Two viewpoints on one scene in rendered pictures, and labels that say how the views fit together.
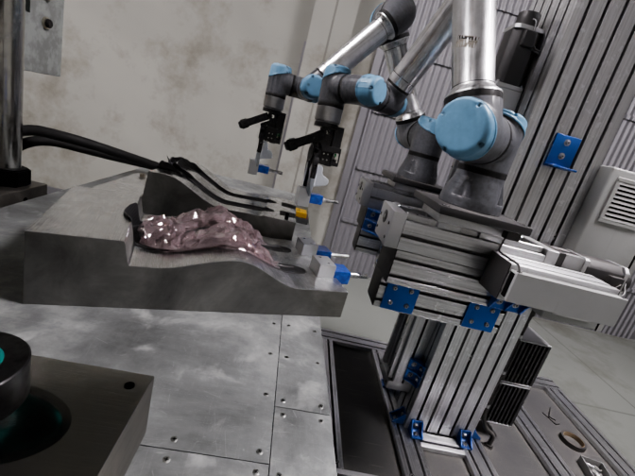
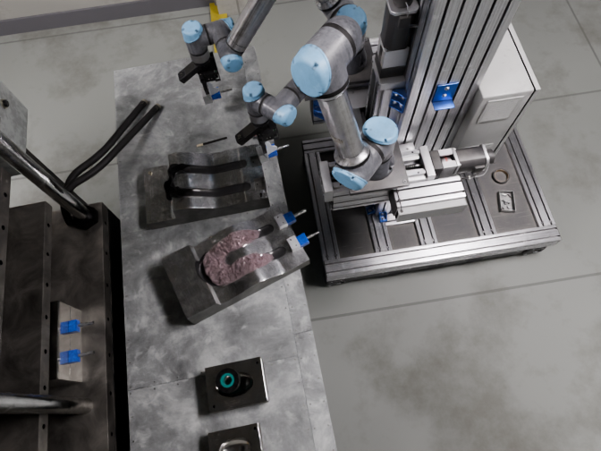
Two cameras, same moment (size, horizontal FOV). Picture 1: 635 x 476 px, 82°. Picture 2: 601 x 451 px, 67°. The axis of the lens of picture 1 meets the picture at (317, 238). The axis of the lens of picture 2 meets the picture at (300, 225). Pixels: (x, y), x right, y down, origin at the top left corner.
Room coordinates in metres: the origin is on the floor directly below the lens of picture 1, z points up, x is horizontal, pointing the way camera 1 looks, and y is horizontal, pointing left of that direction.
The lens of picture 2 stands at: (0.08, -0.07, 2.52)
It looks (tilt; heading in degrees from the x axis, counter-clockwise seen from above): 67 degrees down; 1
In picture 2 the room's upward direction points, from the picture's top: 5 degrees counter-clockwise
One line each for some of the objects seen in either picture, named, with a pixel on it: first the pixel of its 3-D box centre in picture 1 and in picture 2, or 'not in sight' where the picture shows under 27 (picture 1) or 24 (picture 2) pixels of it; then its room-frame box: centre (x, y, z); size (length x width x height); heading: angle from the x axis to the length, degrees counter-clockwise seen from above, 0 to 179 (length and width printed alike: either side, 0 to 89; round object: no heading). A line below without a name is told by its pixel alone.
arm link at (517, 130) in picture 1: (492, 140); (377, 139); (0.93, -0.34, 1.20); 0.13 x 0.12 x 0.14; 140
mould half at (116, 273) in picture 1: (207, 251); (237, 261); (0.65, 0.20, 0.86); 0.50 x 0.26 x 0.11; 114
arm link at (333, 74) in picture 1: (334, 87); (256, 98); (1.10, 0.06, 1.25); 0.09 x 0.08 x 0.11; 50
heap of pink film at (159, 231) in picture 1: (213, 229); (235, 255); (0.66, 0.20, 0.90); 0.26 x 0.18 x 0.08; 114
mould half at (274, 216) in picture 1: (208, 197); (204, 183); (1.00, 0.33, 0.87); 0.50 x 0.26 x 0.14; 97
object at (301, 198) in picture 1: (317, 198); (273, 149); (1.09, 0.03, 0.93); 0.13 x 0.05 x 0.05; 106
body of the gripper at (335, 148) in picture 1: (324, 144); (264, 126); (1.10, 0.05, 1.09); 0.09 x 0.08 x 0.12; 106
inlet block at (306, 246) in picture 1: (323, 253); (292, 216); (0.82, -0.02, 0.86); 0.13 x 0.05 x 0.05; 114
